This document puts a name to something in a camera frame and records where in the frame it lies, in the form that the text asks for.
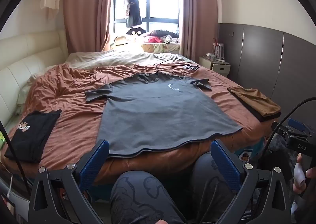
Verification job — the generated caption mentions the grey t-shirt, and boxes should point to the grey t-shirt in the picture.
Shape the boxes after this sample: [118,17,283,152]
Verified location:
[84,72,244,158]

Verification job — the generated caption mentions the brown leather bed frame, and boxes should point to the brown leather bed frame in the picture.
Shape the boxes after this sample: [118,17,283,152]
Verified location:
[94,137,269,185]

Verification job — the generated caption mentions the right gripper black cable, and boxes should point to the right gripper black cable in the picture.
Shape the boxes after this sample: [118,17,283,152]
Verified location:
[262,98,316,165]

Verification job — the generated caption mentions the hanging dark clothes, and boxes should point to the hanging dark clothes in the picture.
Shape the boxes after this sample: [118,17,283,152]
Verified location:
[125,0,143,28]

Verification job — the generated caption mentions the white charging cable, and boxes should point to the white charging cable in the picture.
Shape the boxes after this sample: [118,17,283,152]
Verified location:
[6,173,14,197]

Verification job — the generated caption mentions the person's right hand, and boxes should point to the person's right hand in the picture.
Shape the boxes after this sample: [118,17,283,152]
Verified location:
[292,152,316,195]

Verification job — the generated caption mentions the pile of pink clothes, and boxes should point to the pile of pink clothes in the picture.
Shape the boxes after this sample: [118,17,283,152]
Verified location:
[143,29,181,44]

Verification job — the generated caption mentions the cream nightstand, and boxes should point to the cream nightstand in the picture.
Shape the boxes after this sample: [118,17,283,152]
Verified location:
[199,56,231,75]

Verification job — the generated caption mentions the pink curtain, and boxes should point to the pink curtain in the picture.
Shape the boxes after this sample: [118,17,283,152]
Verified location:
[62,0,114,53]
[178,0,220,63]

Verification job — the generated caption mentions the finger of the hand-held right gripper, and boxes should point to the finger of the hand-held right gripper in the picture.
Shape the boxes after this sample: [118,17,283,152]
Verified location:
[288,118,312,136]
[272,121,294,140]

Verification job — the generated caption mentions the black plush toy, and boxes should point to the black plush toy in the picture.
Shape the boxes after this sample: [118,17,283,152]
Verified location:
[126,27,146,36]

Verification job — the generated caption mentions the cream padded headboard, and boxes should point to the cream padded headboard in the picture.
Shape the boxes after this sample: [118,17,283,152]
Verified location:
[0,30,70,138]

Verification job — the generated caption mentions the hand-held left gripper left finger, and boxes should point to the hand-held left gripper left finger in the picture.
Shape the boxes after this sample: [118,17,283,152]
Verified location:
[28,139,110,224]

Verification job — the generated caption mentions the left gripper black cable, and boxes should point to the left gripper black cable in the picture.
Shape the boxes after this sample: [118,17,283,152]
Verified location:
[0,119,32,192]

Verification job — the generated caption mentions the black folded t-shirt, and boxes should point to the black folded t-shirt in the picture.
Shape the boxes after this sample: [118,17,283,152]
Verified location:
[4,109,63,164]

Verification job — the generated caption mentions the cream bed sheet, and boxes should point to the cream bed sheet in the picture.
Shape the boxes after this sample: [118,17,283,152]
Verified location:
[15,50,192,116]

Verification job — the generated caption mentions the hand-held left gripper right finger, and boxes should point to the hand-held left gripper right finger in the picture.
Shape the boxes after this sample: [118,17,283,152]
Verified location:
[210,139,292,224]

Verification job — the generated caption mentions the window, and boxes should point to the window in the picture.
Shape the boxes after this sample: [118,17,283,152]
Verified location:
[112,0,181,34]

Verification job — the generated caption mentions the cartoon printed cloth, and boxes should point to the cartoon printed cloth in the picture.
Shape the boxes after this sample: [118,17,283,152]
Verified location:
[234,135,272,168]

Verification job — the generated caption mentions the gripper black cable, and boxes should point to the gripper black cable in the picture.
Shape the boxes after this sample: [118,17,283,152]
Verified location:
[262,98,316,165]
[0,119,32,192]

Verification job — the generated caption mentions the brown blanket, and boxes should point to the brown blanket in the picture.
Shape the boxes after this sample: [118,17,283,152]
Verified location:
[0,62,274,180]

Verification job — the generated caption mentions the white power strip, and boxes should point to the white power strip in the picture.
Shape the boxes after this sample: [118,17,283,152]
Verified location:
[206,53,226,63]

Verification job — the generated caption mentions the person's patterned grey pants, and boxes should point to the person's patterned grey pants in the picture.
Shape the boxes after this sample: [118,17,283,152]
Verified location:
[110,151,244,224]

